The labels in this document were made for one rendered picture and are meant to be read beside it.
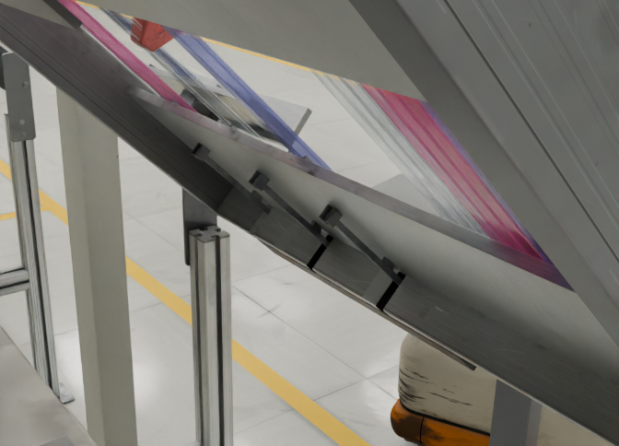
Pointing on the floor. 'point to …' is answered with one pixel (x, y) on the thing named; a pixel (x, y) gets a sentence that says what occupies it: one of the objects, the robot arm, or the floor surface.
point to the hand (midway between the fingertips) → (146, 37)
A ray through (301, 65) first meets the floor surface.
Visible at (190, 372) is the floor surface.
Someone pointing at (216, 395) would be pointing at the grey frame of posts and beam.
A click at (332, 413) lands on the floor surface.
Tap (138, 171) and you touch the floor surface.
